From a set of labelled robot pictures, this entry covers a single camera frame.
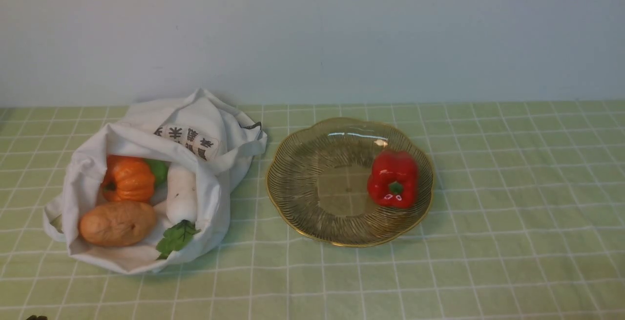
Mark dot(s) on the green toy vegetable in bag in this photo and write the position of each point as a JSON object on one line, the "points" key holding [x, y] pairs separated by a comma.
{"points": [[159, 170]]}

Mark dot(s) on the white toy radish with leaves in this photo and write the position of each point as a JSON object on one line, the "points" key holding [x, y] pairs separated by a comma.
{"points": [[181, 210]]}

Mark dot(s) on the red toy bell pepper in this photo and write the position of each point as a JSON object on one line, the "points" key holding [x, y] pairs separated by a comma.
{"points": [[393, 180]]}

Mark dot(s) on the orange toy pumpkin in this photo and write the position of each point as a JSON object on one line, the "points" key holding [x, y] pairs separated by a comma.
{"points": [[128, 179]]}

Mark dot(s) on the gold-rimmed glass plate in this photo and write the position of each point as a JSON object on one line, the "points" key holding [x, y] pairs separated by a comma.
{"points": [[318, 181]]}

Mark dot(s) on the green checkered tablecloth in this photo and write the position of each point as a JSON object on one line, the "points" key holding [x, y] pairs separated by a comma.
{"points": [[527, 223]]}

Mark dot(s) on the white cloth bag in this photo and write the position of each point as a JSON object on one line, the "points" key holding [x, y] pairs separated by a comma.
{"points": [[215, 141]]}

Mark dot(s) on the brown toy potato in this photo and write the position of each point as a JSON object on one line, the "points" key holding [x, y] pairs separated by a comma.
{"points": [[118, 224]]}

